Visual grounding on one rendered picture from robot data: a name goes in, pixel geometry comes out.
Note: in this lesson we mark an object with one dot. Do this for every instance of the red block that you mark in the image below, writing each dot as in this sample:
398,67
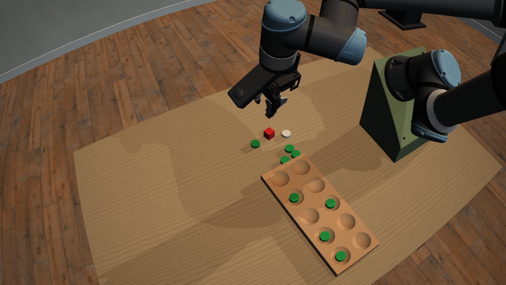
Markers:
269,133

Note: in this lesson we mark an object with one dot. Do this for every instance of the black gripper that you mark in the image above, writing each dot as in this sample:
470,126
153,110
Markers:
287,80

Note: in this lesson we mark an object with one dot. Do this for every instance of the orange wooden tray with round pockets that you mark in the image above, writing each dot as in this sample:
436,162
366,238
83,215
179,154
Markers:
347,232

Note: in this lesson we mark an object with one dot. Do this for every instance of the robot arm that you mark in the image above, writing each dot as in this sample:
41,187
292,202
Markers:
432,79

